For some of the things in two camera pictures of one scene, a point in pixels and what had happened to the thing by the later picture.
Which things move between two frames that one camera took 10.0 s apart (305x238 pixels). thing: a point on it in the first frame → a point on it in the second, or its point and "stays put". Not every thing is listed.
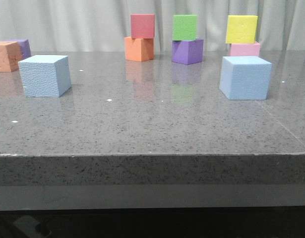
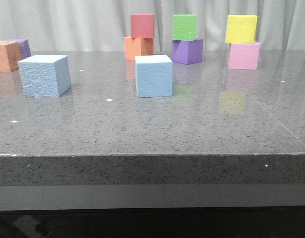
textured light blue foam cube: (45, 76) stays put
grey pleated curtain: (102, 25) stays put
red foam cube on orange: (142, 26) stays put
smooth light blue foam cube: (245, 78) → (153, 74)
